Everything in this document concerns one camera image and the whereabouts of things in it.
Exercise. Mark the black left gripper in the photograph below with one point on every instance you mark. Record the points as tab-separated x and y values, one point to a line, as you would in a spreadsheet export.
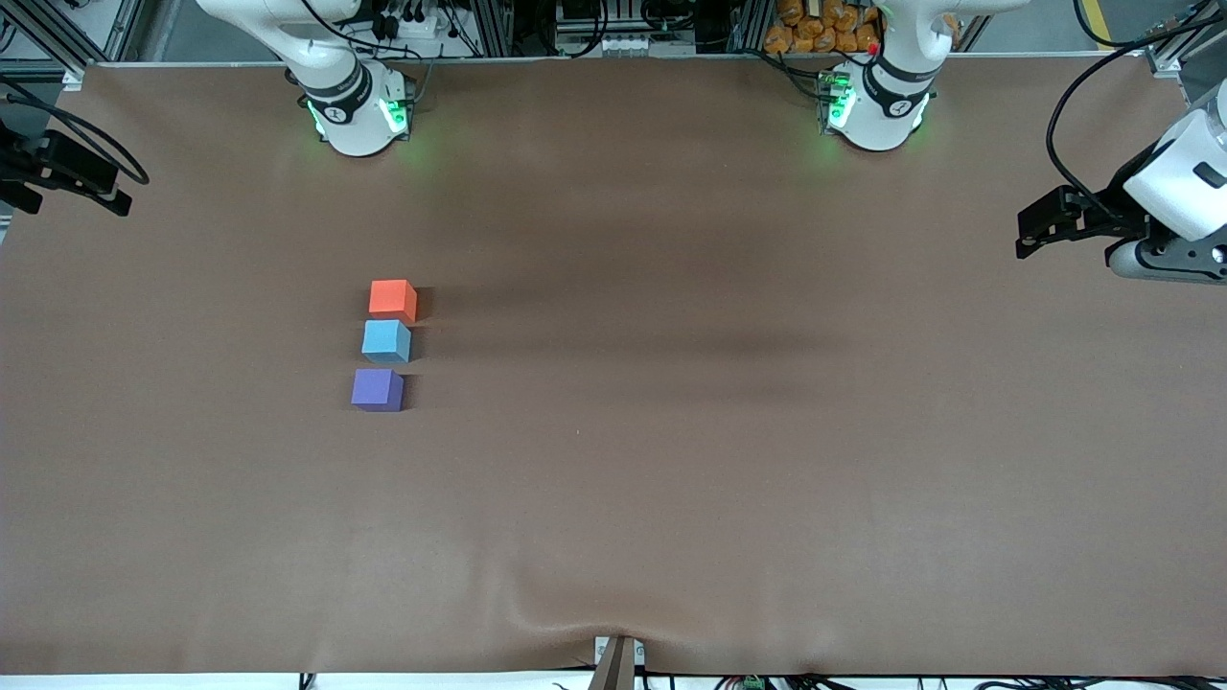
1099	216

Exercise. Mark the white power strip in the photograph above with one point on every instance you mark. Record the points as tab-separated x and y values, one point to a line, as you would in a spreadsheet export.
637	44

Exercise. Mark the orange foam block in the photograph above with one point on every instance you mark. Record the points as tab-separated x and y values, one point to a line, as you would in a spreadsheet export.
393	301

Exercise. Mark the green terminal connector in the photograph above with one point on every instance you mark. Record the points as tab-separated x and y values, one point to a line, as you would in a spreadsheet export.
752	683

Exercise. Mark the purple foam block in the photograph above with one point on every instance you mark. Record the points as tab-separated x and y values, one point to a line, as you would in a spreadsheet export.
376	389

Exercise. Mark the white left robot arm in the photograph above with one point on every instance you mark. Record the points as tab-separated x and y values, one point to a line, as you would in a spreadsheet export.
877	120

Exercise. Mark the brown table cover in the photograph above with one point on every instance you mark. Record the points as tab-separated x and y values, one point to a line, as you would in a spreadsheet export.
613	479

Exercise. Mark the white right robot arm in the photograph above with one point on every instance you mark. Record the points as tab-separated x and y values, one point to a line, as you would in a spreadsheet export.
355	125

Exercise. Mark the pile of orange bags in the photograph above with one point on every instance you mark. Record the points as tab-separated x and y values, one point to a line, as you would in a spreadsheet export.
820	24

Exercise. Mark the aluminium frame profile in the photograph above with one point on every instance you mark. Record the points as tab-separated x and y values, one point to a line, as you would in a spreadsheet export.
57	38
1184	43

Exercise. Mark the light blue foam block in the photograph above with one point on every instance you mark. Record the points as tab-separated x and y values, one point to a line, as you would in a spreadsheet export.
385	342

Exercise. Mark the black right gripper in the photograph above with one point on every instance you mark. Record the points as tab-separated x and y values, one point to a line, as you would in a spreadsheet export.
21	165

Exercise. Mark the metal table clamp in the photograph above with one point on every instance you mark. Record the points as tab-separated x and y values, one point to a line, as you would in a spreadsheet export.
618	663

